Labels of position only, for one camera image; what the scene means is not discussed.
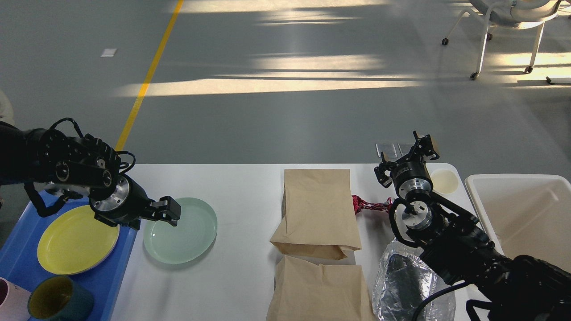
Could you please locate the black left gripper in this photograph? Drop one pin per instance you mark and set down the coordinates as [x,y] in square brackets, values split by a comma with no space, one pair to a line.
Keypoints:
[128,205]

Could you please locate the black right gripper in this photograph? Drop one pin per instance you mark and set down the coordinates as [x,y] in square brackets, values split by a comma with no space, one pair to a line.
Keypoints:
[409,178]

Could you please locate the pale green plate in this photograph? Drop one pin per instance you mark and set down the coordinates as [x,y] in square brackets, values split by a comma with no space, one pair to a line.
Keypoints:
[195,232]

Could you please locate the dark green mug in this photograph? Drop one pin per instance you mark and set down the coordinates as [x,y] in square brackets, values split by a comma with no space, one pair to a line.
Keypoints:
[59,298]

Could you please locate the pink mug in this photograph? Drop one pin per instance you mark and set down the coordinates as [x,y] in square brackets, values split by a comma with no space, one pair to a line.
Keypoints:
[13,302]

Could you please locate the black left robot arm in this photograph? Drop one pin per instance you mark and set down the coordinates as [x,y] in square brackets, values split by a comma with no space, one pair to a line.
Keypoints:
[54,168]

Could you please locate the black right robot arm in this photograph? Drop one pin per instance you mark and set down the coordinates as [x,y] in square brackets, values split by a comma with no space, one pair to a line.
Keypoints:
[520,289]

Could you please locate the metal floor socket plates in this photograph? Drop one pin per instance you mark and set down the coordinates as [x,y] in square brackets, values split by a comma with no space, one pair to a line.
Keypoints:
[393,151]

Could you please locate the red candy wrapper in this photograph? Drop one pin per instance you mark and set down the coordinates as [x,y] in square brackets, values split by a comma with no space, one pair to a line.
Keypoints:
[360,204]

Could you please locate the yellow plate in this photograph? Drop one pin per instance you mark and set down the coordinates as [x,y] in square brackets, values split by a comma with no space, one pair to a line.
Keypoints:
[76,242]

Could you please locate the upper brown paper bag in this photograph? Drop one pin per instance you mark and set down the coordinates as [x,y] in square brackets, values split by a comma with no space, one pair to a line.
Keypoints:
[319,219]

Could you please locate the brown paper bag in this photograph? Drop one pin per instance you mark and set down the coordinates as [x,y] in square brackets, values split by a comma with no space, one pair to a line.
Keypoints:
[305,291]
[319,219]

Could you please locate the blue plastic tray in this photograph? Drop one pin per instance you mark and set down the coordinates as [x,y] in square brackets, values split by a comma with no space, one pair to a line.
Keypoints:
[19,264]

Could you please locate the white plastic bin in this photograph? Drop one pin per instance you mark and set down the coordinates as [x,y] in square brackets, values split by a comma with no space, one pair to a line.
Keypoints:
[525,214]

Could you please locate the lower brown paper bag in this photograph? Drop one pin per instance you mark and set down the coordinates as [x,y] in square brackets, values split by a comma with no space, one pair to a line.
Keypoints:
[305,291]

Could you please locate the white chair at left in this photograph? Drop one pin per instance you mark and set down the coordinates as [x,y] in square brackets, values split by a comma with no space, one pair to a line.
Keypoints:
[6,110]

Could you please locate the white chair on casters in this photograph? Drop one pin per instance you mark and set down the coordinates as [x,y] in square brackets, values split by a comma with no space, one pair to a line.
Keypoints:
[508,14]

